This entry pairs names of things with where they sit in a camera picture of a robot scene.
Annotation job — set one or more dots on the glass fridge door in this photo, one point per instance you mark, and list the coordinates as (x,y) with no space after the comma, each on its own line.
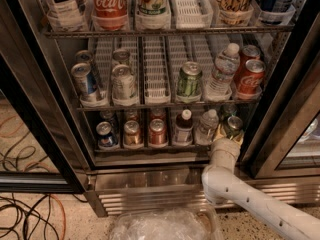
(35,80)
(289,110)

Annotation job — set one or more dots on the yellow black can top shelf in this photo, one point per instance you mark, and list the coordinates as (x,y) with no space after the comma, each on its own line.
(233,12)

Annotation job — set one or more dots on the white can middle rear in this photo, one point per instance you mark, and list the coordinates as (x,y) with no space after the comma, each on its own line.
(120,56)

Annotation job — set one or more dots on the water bottle bottom shelf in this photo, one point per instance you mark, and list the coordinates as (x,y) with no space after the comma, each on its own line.
(207,127)

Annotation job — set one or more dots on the red can bottom front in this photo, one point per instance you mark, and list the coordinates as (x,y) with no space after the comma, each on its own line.
(157,132)

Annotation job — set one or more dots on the empty white tray middle shelf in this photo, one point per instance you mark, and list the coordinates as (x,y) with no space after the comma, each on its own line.
(156,79)

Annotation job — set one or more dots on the blue silver can middle front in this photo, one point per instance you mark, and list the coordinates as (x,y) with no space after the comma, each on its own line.
(86,82)

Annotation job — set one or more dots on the green can bottom rear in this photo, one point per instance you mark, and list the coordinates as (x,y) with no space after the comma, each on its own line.
(227,110)

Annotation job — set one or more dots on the dark juice bottle white cap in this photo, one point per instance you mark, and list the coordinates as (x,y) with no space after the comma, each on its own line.
(183,127)

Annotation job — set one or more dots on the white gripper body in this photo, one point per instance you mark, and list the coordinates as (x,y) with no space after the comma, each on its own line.
(226,146)

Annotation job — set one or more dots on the orange can bottom rear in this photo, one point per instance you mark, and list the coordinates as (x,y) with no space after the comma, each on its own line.
(132,115)

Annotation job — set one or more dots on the water bottle shelf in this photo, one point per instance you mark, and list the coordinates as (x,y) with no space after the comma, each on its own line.
(226,63)
(207,127)

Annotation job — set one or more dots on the middle wire shelf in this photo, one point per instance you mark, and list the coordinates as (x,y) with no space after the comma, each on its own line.
(167,105)

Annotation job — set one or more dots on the red Coca-Cola can rear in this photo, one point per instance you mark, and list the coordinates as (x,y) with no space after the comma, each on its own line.
(247,52)

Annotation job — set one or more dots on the white tea bottle top shelf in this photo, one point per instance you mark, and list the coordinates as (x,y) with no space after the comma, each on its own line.
(67,15)

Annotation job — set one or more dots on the top wire shelf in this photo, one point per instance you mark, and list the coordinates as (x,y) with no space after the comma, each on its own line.
(168,32)

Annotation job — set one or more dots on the white can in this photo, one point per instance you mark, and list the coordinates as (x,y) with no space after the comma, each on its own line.
(120,56)
(123,82)

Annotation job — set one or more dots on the red can bottom rear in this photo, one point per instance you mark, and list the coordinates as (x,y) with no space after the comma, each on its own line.
(158,113)

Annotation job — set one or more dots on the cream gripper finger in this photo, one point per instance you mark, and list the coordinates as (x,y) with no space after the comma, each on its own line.
(220,133)
(238,139)

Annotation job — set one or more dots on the green can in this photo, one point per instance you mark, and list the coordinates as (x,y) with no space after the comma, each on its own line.
(232,126)
(227,110)

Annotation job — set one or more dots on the orange can bottom front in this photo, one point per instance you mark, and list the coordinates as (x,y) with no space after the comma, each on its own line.
(132,133)

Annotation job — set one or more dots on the green can middle shelf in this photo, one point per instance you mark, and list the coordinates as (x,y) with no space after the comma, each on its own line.
(188,84)

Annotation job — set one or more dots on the empty white tray shelf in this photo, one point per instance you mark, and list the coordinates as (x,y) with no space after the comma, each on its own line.
(156,79)
(192,14)

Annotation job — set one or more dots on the blue can bottom rear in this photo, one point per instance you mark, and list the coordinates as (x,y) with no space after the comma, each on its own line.
(111,117)

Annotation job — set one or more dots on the green can bottom front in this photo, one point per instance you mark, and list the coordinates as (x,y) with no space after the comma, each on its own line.
(232,126)

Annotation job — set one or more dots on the empty white tray top shelf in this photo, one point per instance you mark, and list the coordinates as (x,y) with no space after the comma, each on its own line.
(192,14)

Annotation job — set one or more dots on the clear plastic bin with bags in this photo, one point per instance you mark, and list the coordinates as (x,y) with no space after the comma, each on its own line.
(183,223)

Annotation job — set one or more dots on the water bottle middle shelf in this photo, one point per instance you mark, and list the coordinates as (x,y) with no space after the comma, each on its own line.
(226,63)

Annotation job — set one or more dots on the right glass fridge door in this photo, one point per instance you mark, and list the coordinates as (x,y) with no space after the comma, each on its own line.
(289,110)

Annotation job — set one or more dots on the blue silver can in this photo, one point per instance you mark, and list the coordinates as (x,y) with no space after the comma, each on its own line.
(86,56)
(86,82)

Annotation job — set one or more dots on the white can middle front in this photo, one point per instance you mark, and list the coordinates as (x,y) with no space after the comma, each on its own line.
(123,82)

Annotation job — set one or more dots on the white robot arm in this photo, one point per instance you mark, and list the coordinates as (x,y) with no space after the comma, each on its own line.
(219,182)

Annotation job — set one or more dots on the wire shelf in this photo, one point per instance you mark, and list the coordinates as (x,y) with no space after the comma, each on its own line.
(168,32)
(167,105)

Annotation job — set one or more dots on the green white soda bottle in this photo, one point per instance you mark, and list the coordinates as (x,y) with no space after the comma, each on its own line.
(152,0)

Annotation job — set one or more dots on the orange can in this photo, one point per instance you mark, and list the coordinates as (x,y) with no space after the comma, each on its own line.
(132,133)
(132,115)

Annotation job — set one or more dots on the blue can bottom front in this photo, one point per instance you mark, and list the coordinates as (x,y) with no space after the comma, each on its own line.
(106,137)

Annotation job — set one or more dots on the Coca-Cola bottle top shelf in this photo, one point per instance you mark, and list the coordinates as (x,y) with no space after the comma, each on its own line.
(110,14)

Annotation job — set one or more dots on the steel fridge base grille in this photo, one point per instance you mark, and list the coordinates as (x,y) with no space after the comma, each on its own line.
(118,191)

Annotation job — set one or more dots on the red coca-cola can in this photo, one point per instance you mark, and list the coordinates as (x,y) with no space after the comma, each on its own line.
(247,52)
(251,76)

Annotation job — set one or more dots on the blue silver can middle rear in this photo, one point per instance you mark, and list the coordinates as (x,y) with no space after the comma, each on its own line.
(86,56)

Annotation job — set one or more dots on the red Coca-Cola can front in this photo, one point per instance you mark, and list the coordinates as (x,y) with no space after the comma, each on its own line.
(251,76)

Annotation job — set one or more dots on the left glass fridge door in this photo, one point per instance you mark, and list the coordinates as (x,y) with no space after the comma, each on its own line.
(35,80)

